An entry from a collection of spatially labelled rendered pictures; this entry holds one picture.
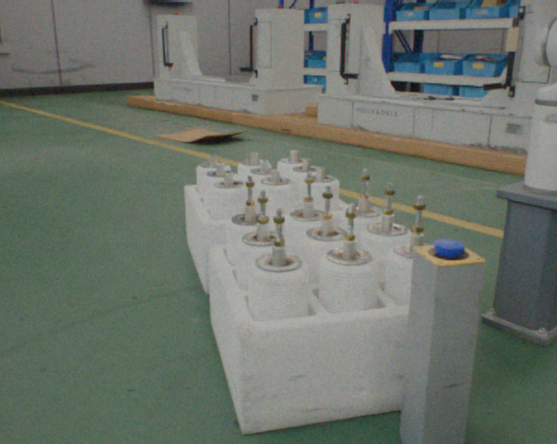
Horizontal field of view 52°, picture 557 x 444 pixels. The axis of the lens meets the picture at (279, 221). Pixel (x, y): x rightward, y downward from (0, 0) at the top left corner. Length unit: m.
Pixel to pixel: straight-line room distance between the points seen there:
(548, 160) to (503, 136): 1.75
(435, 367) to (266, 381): 0.26
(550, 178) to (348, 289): 0.50
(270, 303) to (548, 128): 0.64
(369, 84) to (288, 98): 0.82
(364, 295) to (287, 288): 0.13
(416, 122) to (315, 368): 2.44
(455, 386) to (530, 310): 0.46
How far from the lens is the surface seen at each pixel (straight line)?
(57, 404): 1.08
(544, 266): 1.25
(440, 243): 0.79
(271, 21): 4.16
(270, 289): 0.88
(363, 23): 3.71
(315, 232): 1.05
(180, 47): 5.32
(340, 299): 0.92
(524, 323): 1.31
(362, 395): 0.98
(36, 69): 7.15
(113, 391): 1.09
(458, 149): 3.01
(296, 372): 0.91
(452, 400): 0.88
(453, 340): 0.82
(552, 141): 1.22
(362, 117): 3.48
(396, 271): 0.96
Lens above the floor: 0.59
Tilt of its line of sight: 17 degrees down
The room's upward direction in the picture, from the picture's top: straight up
